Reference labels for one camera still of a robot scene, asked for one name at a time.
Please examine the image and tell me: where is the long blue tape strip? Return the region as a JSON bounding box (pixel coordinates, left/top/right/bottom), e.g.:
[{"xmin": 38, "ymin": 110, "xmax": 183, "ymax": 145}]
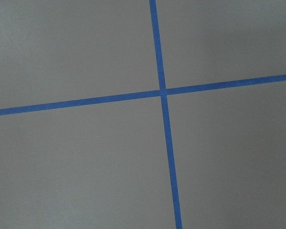
[{"xmin": 149, "ymin": 0, "xmax": 183, "ymax": 229}]

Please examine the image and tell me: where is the crossing blue tape strip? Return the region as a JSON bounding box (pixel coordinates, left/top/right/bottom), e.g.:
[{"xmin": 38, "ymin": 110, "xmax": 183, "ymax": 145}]
[{"xmin": 0, "ymin": 74, "xmax": 286, "ymax": 116}]

